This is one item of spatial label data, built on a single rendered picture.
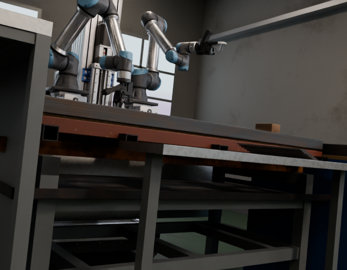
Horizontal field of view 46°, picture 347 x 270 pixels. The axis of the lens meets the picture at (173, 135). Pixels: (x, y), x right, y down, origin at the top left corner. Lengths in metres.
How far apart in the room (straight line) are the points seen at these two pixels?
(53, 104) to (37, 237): 0.43
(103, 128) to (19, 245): 0.49
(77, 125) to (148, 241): 0.45
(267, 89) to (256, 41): 0.72
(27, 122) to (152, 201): 0.45
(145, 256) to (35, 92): 0.60
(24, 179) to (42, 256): 0.35
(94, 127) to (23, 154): 0.35
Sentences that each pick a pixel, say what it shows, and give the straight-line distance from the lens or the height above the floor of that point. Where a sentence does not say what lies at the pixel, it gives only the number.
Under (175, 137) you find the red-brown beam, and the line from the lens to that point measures 1.60.
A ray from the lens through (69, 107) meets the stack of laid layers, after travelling 1.38.
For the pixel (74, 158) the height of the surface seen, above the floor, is 0.63.
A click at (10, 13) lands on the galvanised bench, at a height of 1.04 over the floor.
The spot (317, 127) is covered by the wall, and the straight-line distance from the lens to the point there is 4.68.
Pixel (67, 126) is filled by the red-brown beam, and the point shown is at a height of 0.78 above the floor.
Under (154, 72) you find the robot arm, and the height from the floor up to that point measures 1.26.
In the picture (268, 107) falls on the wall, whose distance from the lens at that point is 5.19.
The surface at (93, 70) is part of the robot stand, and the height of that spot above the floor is 1.20.
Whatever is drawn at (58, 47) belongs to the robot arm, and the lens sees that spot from 2.49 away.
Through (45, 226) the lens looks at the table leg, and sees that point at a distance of 1.40.
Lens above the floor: 0.74
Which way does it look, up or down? 2 degrees up
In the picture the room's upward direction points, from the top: 6 degrees clockwise
